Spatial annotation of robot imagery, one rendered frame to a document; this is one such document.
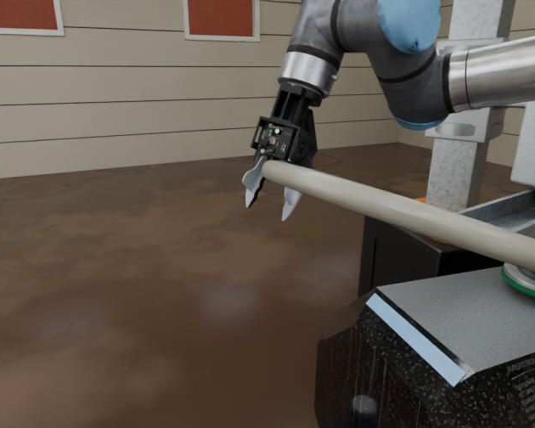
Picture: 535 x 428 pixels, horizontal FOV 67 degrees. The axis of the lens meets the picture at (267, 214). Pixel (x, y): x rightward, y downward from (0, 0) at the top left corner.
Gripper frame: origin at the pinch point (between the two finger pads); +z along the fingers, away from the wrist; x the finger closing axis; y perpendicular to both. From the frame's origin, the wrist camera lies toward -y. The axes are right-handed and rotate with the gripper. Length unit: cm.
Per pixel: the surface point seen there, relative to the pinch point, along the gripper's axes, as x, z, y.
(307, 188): 11.6, -5.5, 21.4
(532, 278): 55, -1, -58
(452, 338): 39, 17, -35
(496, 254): 31.2, -5.2, 22.5
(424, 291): 31, 12, -53
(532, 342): 55, 12, -40
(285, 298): -39, 70, -191
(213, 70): -349, -134, -502
